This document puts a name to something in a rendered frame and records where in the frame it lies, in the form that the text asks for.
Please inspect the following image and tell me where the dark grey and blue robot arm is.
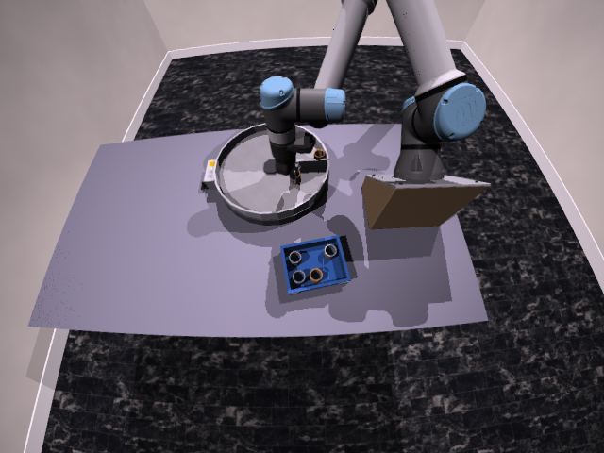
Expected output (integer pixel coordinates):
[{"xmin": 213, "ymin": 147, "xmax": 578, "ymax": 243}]
[{"xmin": 260, "ymin": 0, "xmax": 486, "ymax": 180}]

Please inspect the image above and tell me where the blue crate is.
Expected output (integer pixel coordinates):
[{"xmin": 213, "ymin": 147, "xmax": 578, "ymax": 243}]
[{"xmin": 280, "ymin": 235, "xmax": 351, "ymax": 295}]

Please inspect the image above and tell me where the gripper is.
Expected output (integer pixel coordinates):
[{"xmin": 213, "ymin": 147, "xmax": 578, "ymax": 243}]
[{"xmin": 267, "ymin": 125, "xmax": 316, "ymax": 184}]

